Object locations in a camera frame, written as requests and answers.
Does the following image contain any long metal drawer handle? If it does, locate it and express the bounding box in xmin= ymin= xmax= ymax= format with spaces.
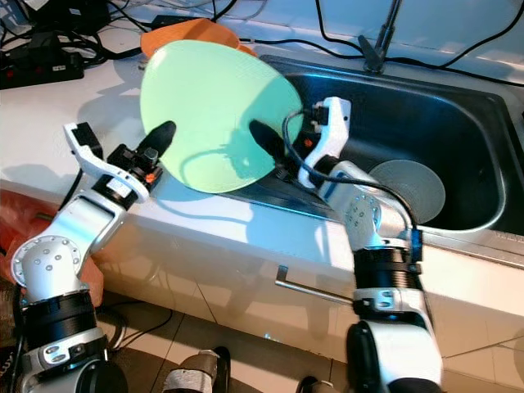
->
xmin=274 ymin=264 xmax=357 ymax=305

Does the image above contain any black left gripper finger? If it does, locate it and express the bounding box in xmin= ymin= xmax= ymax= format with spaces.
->
xmin=138 ymin=120 xmax=177 ymax=160

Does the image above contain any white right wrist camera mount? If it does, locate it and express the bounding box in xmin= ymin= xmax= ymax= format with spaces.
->
xmin=297 ymin=96 xmax=351 ymax=189

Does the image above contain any black power strip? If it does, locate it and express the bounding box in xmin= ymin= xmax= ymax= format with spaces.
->
xmin=0 ymin=37 xmax=87 ymax=89

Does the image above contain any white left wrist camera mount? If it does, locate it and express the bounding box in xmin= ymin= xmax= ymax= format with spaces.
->
xmin=63 ymin=121 xmax=150 ymax=204

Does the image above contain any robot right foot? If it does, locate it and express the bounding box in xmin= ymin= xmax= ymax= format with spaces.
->
xmin=295 ymin=375 xmax=337 ymax=393

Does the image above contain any wire mesh fan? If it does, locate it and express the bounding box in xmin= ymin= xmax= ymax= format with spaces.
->
xmin=0 ymin=311 xmax=24 ymax=393

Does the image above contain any stainless steel sink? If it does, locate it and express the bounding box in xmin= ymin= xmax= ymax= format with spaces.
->
xmin=172 ymin=53 xmax=524 ymax=238

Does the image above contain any white bowl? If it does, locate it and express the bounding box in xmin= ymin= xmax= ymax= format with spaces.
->
xmin=368 ymin=159 xmax=447 ymax=224

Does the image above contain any white kitchen cabinet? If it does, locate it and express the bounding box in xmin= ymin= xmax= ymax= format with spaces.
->
xmin=90 ymin=201 xmax=524 ymax=369

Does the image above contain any light green plate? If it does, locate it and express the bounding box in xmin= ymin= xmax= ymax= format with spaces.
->
xmin=139 ymin=39 xmax=304 ymax=194

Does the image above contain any orange bowl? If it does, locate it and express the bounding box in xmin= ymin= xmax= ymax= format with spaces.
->
xmin=139 ymin=18 xmax=259 ymax=60

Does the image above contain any dark metal faucet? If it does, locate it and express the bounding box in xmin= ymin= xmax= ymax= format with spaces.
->
xmin=359 ymin=0 xmax=404 ymax=73

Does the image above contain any black power adapter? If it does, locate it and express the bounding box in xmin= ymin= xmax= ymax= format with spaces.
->
xmin=20 ymin=0 xmax=107 ymax=32

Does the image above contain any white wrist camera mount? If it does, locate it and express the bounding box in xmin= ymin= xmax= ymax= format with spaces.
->
xmin=297 ymin=96 xmax=351 ymax=189
xmin=63 ymin=121 xmax=150 ymax=204

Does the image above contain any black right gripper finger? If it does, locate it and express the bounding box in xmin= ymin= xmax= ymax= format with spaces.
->
xmin=248 ymin=119 xmax=289 ymax=162

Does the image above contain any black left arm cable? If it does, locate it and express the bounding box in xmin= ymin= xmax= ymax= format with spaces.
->
xmin=61 ymin=168 xmax=87 ymax=206

